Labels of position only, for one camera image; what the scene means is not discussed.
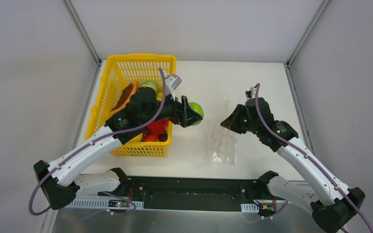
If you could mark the clear zip top bag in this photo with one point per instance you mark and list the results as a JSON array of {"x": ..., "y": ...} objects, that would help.
[{"x": 222, "y": 143}]

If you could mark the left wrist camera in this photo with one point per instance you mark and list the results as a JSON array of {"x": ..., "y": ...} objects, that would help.
[{"x": 172, "y": 82}]

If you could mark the papaya slice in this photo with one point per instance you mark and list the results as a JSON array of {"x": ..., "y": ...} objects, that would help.
[{"x": 127, "y": 92}]

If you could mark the red bell pepper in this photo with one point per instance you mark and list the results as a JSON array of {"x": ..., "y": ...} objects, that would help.
[{"x": 158, "y": 127}]

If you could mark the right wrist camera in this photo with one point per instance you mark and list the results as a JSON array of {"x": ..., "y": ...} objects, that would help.
[{"x": 251, "y": 93}]

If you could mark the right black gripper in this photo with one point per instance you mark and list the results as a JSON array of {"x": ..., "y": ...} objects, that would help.
[{"x": 239, "y": 119}]

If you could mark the yellow pear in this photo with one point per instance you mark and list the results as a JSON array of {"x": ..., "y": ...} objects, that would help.
[{"x": 160, "y": 94}]

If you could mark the green apple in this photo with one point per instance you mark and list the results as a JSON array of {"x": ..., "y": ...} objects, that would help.
[{"x": 197, "y": 108}]

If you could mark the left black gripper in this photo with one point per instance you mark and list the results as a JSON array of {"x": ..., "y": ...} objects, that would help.
[{"x": 180, "y": 110}]

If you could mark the yellow lemon fruit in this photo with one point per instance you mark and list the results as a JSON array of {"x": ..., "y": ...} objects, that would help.
[{"x": 137, "y": 138}]

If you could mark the red tomato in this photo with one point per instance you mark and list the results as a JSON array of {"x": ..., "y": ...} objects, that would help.
[{"x": 151, "y": 138}]

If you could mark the green cabbage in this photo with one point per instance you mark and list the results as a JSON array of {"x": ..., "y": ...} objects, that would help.
[{"x": 151, "y": 84}]

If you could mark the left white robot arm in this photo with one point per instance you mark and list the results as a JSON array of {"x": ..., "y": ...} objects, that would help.
[{"x": 63, "y": 180}]

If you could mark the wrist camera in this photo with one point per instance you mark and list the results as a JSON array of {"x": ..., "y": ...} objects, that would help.
[
  {"x": 251, "y": 93},
  {"x": 172, "y": 82}
]

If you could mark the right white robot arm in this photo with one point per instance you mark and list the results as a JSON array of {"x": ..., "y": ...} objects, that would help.
[{"x": 329, "y": 201}]

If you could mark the dark purple grapes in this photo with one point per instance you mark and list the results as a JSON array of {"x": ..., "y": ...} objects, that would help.
[{"x": 162, "y": 137}]

